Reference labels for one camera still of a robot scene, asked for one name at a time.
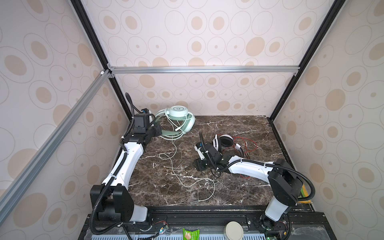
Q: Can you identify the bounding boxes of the mint green headphones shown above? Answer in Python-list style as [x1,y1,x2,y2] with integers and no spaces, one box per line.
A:
[154,104,216,202]

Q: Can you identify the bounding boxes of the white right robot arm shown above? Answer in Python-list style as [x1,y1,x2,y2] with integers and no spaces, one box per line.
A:
[195,143,316,226]

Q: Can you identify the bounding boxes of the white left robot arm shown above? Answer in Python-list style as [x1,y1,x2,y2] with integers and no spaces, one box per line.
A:
[90,122,162,235]

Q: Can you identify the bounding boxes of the white round cap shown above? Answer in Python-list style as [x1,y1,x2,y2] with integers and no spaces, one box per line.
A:
[224,221,244,240]

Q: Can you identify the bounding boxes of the green snack packet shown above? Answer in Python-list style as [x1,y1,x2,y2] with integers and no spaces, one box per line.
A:
[183,229,200,240]

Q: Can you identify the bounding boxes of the yellow green snack bag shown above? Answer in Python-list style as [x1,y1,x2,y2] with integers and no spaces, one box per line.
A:
[298,185,312,204]

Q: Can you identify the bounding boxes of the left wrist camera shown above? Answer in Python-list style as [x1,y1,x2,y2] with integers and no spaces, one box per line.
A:
[133,109,155,134]

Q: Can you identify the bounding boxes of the white black red-cable headphones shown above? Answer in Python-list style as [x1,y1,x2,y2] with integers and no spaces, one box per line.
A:
[211,133,261,180]

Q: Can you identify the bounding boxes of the silver aluminium rail back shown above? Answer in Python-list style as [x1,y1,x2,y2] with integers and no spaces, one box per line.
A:
[111,66,300,75]

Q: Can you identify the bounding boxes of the silver aluminium rail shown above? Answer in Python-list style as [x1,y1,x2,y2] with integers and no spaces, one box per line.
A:
[1,70,112,225]
[111,66,300,75]

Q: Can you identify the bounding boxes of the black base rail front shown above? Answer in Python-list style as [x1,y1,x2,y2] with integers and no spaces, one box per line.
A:
[78,206,336,240]

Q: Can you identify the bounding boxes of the black corner frame post left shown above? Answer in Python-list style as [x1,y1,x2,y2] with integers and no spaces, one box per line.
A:
[70,0,132,120]

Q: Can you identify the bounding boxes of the black corner frame post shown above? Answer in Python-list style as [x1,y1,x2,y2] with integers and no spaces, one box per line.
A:
[269,0,347,123]
[70,0,132,120]

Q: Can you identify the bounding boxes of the silver aluminium rail left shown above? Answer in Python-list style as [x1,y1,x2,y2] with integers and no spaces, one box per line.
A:
[1,70,112,225]

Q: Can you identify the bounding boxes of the black corner frame post right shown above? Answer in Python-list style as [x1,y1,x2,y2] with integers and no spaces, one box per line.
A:
[269,0,347,123]

